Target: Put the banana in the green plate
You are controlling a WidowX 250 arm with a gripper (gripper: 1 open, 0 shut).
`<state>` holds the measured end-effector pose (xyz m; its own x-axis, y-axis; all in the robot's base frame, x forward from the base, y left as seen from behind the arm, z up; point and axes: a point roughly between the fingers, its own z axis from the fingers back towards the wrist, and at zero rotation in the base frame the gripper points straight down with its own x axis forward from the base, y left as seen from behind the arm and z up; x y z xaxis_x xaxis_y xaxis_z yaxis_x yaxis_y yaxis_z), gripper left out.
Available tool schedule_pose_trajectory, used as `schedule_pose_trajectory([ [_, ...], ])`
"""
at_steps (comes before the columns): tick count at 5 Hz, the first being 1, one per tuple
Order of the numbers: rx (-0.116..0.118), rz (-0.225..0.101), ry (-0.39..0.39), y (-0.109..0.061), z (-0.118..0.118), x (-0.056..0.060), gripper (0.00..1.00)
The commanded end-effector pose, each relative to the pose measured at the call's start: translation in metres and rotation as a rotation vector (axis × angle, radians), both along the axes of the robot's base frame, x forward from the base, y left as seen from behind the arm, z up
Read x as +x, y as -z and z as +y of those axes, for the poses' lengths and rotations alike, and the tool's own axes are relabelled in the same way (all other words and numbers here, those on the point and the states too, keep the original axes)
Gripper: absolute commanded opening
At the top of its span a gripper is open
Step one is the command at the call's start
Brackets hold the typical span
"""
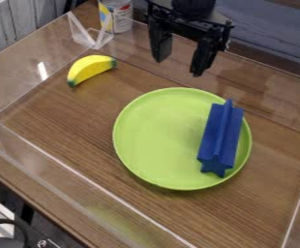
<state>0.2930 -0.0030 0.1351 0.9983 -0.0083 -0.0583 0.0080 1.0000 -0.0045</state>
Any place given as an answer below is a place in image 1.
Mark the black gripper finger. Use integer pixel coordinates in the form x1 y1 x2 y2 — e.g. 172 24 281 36
148 16 172 63
190 38 217 78

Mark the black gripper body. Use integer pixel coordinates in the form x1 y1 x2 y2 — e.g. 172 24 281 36
146 0 234 51

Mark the yellow toy banana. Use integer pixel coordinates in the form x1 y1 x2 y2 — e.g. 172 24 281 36
66 55 116 87

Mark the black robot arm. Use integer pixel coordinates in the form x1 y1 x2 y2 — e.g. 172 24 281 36
146 0 234 78

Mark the green round plate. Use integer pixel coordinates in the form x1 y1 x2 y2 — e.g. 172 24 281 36
112 87 252 191

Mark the white yellow can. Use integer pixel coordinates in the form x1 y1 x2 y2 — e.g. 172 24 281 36
98 0 133 34

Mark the blue star-shaped block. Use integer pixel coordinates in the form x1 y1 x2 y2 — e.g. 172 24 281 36
196 100 242 177

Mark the clear acrylic enclosure wall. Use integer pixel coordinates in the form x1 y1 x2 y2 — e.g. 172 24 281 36
0 6 300 248

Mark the black cable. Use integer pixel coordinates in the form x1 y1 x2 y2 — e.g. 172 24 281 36
0 218 30 248

